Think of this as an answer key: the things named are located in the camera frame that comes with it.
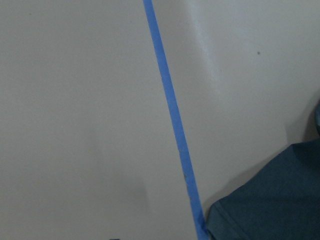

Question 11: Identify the black graphic t-shirt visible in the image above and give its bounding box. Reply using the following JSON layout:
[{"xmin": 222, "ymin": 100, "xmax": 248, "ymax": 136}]
[{"xmin": 206, "ymin": 138, "xmax": 320, "ymax": 240}]

